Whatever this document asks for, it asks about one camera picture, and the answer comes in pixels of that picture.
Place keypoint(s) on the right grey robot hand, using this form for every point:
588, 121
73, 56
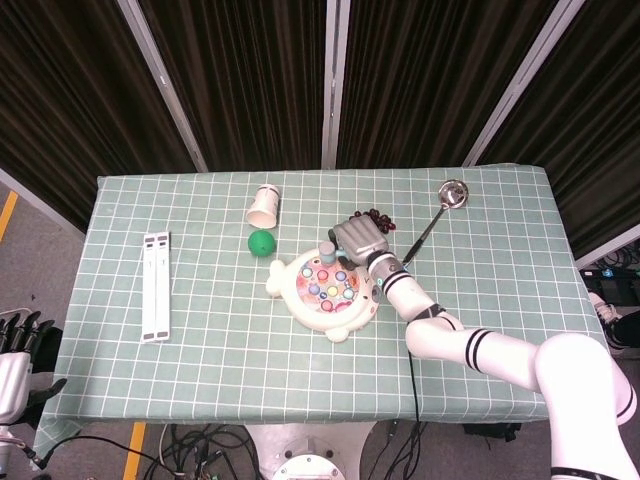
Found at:
361, 239

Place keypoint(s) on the left black-fingered robot hand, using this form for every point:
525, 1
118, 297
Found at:
12, 375

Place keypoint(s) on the light blue toy hammer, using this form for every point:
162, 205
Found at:
328, 253

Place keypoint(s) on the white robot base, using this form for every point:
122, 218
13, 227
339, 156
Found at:
310, 455

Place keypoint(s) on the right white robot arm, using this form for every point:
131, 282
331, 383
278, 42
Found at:
500, 350

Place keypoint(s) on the white whack-a-mole toy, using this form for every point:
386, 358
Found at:
315, 310

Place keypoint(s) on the dark red grape bunch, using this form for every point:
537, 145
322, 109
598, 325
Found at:
384, 222

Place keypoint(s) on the green ball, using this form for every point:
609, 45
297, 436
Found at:
262, 243

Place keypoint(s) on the white paper cup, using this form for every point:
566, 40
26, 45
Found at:
263, 205

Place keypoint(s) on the green checked tablecloth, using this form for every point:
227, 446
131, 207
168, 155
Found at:
225, 360

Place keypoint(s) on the dark pleated curtain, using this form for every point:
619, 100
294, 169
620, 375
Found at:
250, 75

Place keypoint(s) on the black equipment box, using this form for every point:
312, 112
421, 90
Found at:
607, 282

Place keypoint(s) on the white frame post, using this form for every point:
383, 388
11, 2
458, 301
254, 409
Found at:
165, 85
522, 85
335, 85

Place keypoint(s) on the white flat rail strip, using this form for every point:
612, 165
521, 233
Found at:
156, 290

